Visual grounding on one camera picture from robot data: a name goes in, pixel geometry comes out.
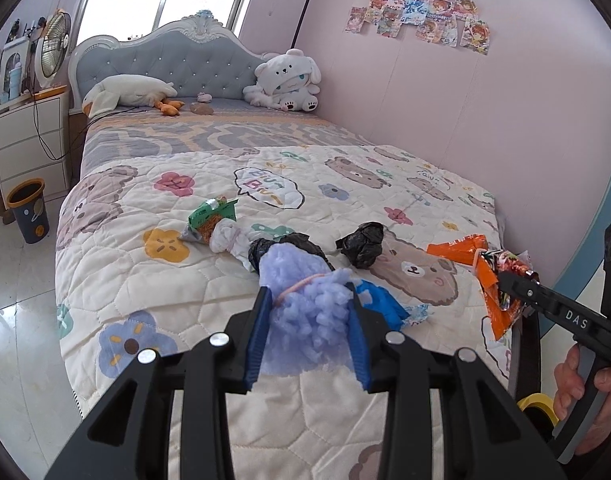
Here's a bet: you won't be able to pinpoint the blue plastic wrapper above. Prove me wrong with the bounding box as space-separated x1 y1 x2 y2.
354 280 429 332

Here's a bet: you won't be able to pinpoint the purple fluffy wad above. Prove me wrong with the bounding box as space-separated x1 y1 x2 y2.
259 246 353 376

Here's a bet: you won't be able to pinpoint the white tissue bundle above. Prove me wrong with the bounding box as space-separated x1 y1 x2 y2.
208 218 255 272

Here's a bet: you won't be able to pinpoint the orange snack wrapper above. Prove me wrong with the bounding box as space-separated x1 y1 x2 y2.
426 234 540 340

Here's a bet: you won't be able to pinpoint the yellow trash bin rim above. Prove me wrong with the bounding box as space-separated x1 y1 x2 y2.
517 392 559 426

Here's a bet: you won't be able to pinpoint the dark blue trash bin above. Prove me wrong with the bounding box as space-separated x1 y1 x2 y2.
6 178 50 244

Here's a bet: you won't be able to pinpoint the person's right hand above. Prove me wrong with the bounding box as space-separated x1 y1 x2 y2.
551 343 611 456

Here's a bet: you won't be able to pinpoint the black plastic bag double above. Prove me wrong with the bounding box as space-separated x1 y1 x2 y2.
248 232 335 273

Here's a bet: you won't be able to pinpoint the bed with cartoon quilt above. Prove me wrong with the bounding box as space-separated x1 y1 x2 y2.
54 91 512 480

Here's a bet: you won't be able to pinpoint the small brown plush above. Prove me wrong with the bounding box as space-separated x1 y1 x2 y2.
190 102 214 115

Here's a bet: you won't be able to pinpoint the small pink plush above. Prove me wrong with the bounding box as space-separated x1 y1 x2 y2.
197 92 212 103

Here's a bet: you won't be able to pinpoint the white bear plush doll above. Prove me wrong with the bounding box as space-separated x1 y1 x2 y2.
243 49 322 113

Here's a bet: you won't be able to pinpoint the white goose plush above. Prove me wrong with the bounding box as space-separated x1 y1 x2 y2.
81 74 184 118

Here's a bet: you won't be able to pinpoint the grey tufted headboard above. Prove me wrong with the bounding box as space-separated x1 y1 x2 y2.
68 14 263 108

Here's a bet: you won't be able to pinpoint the white drawer cabinet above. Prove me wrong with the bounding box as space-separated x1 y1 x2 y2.
0 91 70 200

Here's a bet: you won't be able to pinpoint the standing electric fan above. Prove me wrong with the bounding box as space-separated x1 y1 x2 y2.
34 9 71 89

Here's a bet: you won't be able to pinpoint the white cosmetic cabinet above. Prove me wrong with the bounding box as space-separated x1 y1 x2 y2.
0 36 30 103

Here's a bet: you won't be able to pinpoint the anime posters on wall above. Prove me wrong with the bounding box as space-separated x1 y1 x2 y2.
345 0 491 55

